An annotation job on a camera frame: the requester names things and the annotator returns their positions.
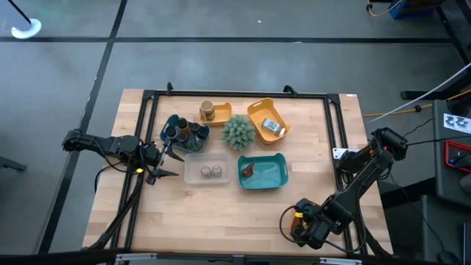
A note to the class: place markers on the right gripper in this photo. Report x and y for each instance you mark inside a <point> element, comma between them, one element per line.
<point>312,224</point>

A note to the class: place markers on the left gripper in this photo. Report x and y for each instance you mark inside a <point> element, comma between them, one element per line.
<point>147,158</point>

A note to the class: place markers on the small glass spice jar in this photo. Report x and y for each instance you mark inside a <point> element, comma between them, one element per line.
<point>217,170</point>
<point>205,171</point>

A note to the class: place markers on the orange spice jar black lid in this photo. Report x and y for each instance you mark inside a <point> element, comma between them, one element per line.
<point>194,127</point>

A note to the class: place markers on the cardboard canister tan lid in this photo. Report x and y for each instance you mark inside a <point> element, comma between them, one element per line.
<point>207,108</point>

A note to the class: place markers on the orange spice pouch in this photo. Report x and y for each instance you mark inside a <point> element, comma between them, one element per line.
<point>248,170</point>

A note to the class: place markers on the silver label glass jar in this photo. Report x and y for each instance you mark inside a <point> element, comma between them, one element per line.
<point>271,126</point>

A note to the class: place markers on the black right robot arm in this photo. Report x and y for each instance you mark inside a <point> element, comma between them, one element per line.
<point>368,165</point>

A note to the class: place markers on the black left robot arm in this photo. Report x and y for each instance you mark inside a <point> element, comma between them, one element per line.
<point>103,144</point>

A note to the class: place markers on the clear plastic bin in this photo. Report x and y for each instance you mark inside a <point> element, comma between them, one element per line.
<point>191,176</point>

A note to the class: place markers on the teal plastic bin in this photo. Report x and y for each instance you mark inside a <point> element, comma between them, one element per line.
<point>268,176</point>

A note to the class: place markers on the small yellow plastic bin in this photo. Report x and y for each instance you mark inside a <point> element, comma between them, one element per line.
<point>222,114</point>

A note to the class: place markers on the white tag plate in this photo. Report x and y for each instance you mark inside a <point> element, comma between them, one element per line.
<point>340,152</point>

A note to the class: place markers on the green artificial succulent plant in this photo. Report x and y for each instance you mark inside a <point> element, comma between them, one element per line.
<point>238,132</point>

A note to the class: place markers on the large yellow plastic bin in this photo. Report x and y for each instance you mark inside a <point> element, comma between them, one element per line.
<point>257,110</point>

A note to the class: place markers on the black side desk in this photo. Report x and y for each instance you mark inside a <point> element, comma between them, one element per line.
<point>439,180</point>

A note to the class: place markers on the black computer mouse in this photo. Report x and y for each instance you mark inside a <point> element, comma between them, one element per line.
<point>447,258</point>

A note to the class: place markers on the black stand leg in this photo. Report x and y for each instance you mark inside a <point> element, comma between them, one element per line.
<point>11,163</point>

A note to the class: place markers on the red black device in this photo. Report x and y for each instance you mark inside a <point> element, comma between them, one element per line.
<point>449,147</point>

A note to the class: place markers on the white printed paper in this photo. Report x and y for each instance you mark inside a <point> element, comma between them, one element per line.
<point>456,123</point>

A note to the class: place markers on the stand with white round base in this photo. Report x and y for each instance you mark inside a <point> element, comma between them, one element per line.
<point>26,29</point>

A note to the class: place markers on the blue floor box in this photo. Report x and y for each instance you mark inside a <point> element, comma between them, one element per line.
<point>412,9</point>

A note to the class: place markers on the silver bracket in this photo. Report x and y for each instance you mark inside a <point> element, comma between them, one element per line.
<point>340,261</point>
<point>136,257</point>

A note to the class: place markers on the black frame clamp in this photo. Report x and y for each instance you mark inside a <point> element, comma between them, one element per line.
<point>290,90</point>
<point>169,88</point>

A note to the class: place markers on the black aluminium rig frame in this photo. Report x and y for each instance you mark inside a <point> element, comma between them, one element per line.
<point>239,94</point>

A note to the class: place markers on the black desk leg frame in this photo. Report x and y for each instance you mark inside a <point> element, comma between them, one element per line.
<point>408,95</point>

